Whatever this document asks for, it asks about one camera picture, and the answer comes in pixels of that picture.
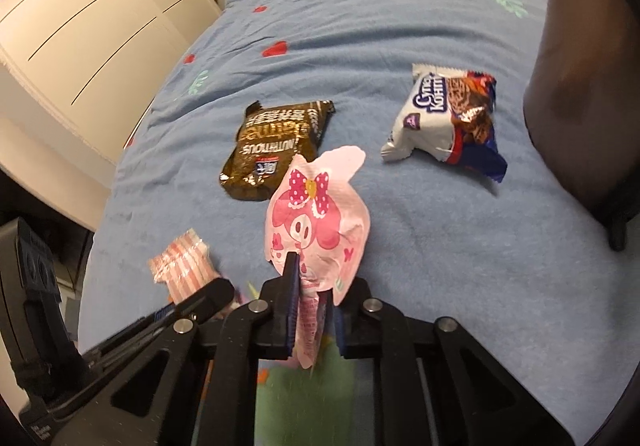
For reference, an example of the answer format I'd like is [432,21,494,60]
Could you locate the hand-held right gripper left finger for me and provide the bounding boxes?
[50,250,302,446]

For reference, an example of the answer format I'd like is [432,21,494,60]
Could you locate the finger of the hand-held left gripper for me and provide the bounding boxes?
[81,277,237,368]

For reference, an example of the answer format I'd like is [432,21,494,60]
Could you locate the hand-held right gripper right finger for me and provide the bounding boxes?
[331,277,576,446]

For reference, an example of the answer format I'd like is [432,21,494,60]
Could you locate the pink striped snack packet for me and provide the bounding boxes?
[147,227,224,305]

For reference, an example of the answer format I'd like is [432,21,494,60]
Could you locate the pink cartoon snack packet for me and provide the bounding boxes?
[263,145,372,370]

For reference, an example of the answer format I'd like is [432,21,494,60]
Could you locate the brown snack packet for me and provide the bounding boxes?
[218,99,337,202]

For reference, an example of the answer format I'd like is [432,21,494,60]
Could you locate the white and blue snack packet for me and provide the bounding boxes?
[380,63,508,183]

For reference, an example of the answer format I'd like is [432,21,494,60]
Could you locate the blue printed blanket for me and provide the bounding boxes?
[77,0,640,446]

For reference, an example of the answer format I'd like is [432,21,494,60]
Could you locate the white wardrobe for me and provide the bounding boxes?
[0,0,232,233]

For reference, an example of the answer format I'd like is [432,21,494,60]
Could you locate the black electric kettle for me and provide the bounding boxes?
[522,0,640,253]

